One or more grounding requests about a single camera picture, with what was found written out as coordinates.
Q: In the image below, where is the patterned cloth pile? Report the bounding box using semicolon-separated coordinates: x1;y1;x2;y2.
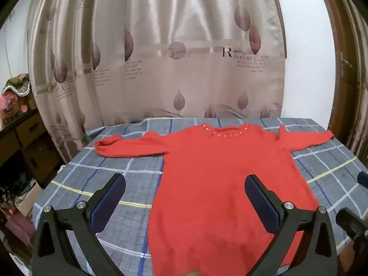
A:
0;73;38;121

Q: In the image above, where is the cardboard box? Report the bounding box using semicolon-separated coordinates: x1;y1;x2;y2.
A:
11;180;43;217

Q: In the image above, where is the red knit sweater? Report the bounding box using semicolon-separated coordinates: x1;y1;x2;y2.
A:
94;123;334;276

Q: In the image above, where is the beige leaf print curtain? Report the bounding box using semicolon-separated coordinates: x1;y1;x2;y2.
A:
26;0;288;164

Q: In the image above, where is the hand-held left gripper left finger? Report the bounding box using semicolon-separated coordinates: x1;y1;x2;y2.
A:
32;173;126;276

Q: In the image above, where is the brown wooden cabinet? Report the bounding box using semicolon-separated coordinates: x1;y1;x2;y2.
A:
0;108;62;189

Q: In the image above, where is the brown wooden door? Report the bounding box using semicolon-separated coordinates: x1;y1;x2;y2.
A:
313;0;368;161

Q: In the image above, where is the plaid grey bed sheet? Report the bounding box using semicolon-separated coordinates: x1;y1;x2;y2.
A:
32;116;368;276

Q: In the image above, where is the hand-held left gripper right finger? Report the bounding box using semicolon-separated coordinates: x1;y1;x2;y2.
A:
245;174;338;276

